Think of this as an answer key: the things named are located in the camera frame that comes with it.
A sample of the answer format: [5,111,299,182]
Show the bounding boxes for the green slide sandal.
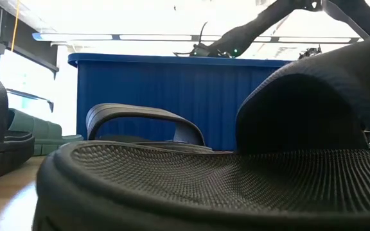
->
[6,108,84,157]

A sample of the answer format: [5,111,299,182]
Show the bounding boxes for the blue plastic bin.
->
[67,53,292,151]

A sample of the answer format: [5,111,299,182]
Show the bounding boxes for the long ceiling light bar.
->
[32,31,365,45]

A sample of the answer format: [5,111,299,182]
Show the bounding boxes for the dark overhead beam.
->
[0,0,60,80]

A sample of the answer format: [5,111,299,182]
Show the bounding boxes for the dark window frame rail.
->
[6,88,55,113]

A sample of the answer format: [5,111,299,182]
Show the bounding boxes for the yellow hanging cable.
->
[10,0,21,52]

